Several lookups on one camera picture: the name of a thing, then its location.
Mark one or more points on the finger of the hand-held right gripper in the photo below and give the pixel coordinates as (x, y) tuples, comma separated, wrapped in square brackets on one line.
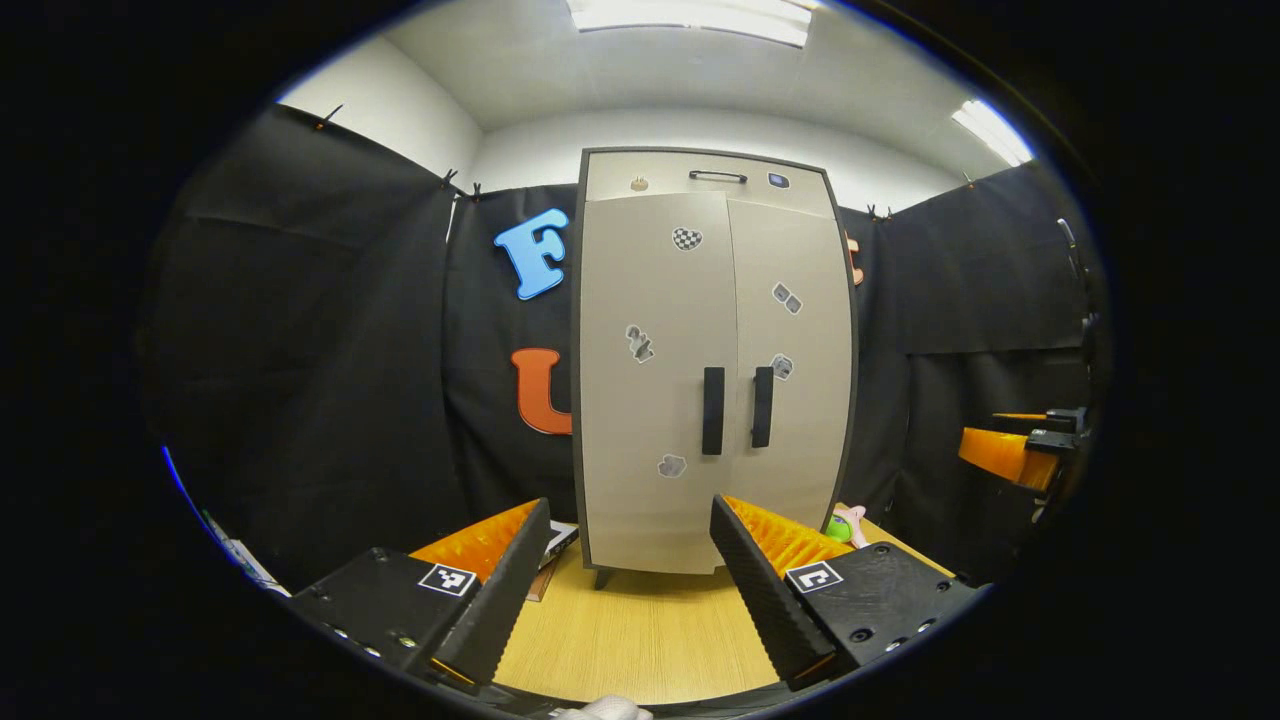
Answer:
[(1000, 455), (1065, 418)]

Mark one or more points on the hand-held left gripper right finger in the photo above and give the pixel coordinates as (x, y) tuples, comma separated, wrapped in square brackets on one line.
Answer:
[(765, 600)]

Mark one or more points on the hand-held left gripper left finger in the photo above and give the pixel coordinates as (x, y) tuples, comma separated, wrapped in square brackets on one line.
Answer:
[(500, 600)]

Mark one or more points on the grey door with square stickers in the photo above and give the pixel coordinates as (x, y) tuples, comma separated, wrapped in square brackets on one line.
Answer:
[(800, 400)]

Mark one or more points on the grey shoe cabinet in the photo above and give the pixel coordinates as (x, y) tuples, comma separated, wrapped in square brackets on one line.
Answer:
[(576, 400)]

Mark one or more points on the grey door with checkered sticker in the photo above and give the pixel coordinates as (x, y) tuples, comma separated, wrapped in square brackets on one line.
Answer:
[(640, 420)]

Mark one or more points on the grey cabinet drawer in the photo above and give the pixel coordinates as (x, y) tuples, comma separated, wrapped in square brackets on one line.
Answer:
[(610, 175)]

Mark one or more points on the brown book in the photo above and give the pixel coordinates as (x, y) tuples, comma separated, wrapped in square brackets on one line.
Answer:
[(542, 585)]

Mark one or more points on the green and pink plush toy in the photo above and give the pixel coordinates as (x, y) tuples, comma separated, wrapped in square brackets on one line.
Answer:
[(840, 527)]

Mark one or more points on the thin metal stand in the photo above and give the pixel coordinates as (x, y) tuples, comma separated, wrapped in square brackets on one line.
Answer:
[(1068, 235)]

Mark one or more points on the long ceiling light panel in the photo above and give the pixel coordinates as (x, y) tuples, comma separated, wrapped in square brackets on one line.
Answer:
[(690, 20), (992, 132)]

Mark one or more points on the black backdrop cloth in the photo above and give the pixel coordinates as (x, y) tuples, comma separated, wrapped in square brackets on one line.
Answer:
[(300, 350)]

